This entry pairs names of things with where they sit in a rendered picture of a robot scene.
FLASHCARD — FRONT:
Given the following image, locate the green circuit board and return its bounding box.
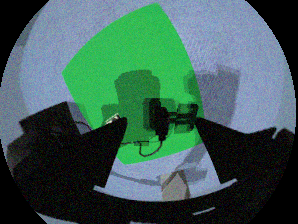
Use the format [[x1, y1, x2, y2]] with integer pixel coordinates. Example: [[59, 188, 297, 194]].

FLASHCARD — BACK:
[[61, 3, 204, 165]]

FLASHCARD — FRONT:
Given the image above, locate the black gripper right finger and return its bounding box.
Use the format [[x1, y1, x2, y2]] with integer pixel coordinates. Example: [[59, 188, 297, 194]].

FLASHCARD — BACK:
[[194, 117, 277, 184]]

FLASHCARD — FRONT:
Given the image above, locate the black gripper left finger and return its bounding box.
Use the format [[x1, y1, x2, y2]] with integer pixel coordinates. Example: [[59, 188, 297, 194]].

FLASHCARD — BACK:
[[41, 117, 128, 188]]

